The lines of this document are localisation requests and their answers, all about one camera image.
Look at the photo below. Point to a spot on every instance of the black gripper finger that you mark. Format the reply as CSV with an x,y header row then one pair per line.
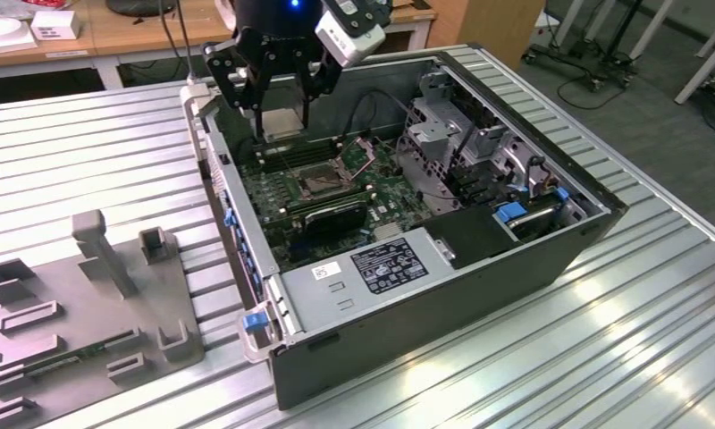
x,y
325,71
227,76

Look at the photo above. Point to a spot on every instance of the silver CPU green edge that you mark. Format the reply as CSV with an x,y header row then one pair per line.
x,y
283,125

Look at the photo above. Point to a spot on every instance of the RAM slot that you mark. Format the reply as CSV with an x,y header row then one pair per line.
x,y
303,161
298,149

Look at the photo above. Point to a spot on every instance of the CPU socket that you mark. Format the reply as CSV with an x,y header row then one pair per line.
x,y
322,183

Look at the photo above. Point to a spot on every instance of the blue slot latch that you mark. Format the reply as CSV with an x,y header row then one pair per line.
x,y
228,217

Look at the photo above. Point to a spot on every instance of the wooden desk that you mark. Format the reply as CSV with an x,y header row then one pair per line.
x,y
131,31

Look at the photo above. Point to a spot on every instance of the black monitor base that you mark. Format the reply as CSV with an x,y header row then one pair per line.
x,y
143,5

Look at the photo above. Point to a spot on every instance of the grey metal drive cage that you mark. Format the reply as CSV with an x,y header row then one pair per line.
x,y
433,134

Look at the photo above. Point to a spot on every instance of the green motherboard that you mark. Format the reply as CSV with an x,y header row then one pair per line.
x,y
387,196

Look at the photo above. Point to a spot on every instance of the wooden cabinet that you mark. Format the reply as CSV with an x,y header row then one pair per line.
x,y
495,27

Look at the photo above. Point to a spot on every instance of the white labelled box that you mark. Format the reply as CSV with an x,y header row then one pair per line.
x,y
56,24

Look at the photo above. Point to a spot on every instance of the black oval fan shroud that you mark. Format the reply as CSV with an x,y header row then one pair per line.
x,y
334,219

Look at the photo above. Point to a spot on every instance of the small silver heat sink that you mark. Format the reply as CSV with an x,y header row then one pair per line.
x,y
387,232

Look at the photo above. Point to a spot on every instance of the white round dish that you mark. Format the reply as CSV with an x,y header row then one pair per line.
x,y
3,31

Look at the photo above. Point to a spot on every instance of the black plastic drive cover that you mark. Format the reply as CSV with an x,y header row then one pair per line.
x,y
465,237

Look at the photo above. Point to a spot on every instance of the blue disk carrier latch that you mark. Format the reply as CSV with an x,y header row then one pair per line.
x,y
510,212

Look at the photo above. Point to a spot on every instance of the small blue clip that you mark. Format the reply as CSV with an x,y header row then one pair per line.
x,y
561,195

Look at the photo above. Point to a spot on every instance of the black wheeled cart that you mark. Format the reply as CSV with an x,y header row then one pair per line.
x,y
614,44

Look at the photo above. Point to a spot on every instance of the grey power supply with label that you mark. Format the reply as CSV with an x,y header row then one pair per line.
x,y
317,304

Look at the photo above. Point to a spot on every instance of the grey plastic parts rack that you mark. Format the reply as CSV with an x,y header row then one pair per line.
x,y
95,322

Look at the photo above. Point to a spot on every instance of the black grey PC case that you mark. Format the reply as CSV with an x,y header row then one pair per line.
x,y
423,348

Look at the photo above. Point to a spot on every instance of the white table leg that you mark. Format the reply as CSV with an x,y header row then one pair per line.
x,y
708,67

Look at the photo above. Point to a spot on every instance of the green RAM stick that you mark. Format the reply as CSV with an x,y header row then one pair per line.
x,y
66,357

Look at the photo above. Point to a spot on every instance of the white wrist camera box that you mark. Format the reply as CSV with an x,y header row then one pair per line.
x,y
349,40

